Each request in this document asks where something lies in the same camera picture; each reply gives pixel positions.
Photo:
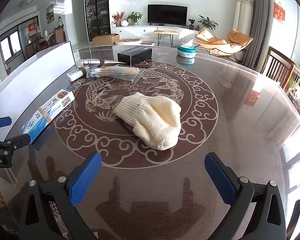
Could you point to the framed painting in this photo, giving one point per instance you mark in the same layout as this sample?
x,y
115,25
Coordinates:
x,y
50,14

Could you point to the white television cabinet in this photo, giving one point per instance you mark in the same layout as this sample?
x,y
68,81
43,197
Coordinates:
x,y
137,31

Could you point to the red door sign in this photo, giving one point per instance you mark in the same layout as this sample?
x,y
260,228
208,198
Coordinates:
x,y
32,30

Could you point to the black television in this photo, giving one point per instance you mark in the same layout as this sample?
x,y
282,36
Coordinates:
x,y
167,14

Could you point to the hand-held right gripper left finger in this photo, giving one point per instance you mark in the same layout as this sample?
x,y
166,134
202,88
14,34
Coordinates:
x,y
86,177

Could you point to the white round vase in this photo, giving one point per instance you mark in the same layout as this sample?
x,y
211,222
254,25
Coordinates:
x,y
124,23

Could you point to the white sheer curtain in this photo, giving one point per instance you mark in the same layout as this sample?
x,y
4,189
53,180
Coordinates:
x,y
243,15

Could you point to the round ceiling lamp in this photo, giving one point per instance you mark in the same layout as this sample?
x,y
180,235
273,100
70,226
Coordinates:
x,y
27,2

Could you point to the wooden bench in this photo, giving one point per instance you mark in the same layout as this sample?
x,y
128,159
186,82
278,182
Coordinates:
x,y
165,32

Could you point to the blue white medicine box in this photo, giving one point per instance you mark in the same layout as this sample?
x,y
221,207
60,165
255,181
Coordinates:
x,y
47,110

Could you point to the white container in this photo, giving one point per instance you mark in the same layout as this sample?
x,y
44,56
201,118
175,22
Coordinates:
x,y
27,80

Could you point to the black cardboard box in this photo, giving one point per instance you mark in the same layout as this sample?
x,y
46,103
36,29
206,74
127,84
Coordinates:
x,y
135,54

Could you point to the brown cardboard box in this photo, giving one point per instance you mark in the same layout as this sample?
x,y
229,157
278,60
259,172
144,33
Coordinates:
x,y
103,40

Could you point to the round floor cushion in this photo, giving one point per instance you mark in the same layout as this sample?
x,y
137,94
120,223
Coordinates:
x,y
127,42

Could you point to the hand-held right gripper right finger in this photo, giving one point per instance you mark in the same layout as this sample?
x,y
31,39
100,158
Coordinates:
x,y
220,180

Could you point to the wooden dining chair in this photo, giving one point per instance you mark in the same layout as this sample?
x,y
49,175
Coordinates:
x,y
60,35

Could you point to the red flower arrangement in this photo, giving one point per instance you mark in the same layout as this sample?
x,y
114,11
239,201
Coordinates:
x,y
118,17

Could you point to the cream knitted cloth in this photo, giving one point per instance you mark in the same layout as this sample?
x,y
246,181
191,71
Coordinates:
x,y
150,120

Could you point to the red wall hanging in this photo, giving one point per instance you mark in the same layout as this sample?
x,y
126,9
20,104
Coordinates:
x,y
279,13

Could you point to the teal round box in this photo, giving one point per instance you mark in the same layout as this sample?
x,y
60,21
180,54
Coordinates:
x,y
187,51

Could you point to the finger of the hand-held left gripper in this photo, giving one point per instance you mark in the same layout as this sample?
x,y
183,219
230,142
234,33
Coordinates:
x,y
2,122
20,140

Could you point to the small potted plant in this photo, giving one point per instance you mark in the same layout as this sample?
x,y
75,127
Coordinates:
x,y
191,23

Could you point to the bag of bamboo sticks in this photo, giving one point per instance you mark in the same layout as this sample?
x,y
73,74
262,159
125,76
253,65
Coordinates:
x,y
115,72

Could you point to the grey curtain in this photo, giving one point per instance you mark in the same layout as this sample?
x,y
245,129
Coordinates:
x,y
257,25

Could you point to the large leafy potted plant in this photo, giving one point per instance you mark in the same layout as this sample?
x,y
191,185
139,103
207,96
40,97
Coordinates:
x,y
207,23

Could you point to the dark glass display cabinet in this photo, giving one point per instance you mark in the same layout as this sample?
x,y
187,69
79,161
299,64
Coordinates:
x,y
96,10

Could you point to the green potted plant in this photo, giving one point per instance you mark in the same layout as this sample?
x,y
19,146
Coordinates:
x,y
134,18

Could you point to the orange lounge chair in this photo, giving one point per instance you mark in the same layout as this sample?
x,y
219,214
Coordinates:
x,y
222,42

